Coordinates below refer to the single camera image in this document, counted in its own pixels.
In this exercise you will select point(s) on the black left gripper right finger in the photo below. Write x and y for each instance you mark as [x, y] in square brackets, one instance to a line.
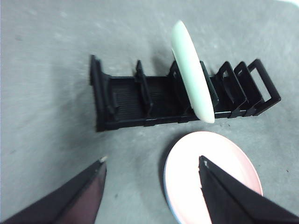
[233, 203]

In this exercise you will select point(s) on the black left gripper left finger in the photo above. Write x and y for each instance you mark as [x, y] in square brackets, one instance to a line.
[70, 200]

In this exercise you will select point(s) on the pink plate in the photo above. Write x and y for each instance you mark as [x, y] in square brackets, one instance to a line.
[187, 163]

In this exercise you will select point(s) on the green plate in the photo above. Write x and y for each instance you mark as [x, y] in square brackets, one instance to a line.
[191, 77]

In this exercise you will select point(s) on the black plate rack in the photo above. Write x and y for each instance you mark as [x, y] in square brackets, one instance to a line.
[126, 93]

